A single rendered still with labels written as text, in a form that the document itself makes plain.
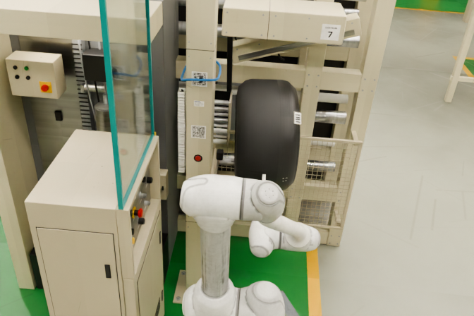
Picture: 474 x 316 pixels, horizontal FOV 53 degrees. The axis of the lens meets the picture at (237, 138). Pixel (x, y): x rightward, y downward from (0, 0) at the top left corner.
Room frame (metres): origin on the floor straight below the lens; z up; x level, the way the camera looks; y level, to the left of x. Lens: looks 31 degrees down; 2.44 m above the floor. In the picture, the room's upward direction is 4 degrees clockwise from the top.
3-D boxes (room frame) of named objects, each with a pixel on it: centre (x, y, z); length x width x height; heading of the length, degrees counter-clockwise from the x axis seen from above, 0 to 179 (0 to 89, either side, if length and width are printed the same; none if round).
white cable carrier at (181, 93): (2.09, 0.28, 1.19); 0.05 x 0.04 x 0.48; 178
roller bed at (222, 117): (2.52, 0.15, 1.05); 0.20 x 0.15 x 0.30; 88
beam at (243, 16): (2.42, -0.20, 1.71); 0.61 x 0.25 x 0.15; 88
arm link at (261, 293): (1.24, -0.14, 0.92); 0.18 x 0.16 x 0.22; 87
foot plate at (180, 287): (2.12, 0.19, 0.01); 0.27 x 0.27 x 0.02; 88
